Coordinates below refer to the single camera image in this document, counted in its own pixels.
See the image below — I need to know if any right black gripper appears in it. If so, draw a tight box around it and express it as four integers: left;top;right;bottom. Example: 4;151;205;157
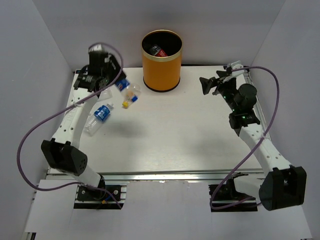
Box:
198;70;239;113

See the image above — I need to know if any blue cap pepsi bottle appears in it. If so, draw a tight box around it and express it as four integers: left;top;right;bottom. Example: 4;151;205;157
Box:
114;78;141;103

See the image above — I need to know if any red label water bottle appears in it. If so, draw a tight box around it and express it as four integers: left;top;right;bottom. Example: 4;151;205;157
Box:
149;44;168;58

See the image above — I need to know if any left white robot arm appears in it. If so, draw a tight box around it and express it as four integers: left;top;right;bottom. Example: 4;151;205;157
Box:
41;44;125;200

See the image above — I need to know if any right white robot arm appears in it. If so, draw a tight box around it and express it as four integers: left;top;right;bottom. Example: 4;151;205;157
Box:
199;68;307;211

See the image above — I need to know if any orange cylindrical bin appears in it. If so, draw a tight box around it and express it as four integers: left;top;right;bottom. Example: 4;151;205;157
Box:
141;29;183;93

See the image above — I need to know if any yellow cap small bottle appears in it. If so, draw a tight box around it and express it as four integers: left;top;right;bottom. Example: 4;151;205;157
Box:
121;83;141;109

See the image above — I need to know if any large blue label bottle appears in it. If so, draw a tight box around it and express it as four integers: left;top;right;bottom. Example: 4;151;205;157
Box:
83;103;114;136

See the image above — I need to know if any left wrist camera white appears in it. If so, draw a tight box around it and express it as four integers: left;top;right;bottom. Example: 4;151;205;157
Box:
88;43;108;54

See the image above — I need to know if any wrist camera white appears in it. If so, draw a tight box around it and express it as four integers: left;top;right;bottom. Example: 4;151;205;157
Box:
88;43;108;54
224;61;244;82

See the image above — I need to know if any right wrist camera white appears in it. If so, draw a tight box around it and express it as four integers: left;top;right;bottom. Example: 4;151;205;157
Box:
224;61;244;82

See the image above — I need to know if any aluminium table frame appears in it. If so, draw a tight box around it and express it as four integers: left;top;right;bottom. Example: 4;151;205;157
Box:
79;66;264;179

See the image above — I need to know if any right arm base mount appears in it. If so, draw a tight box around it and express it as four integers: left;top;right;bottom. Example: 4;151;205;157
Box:
210;184;258;213

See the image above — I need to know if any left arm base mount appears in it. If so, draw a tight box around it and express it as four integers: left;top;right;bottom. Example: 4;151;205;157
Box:
73;183;127;210

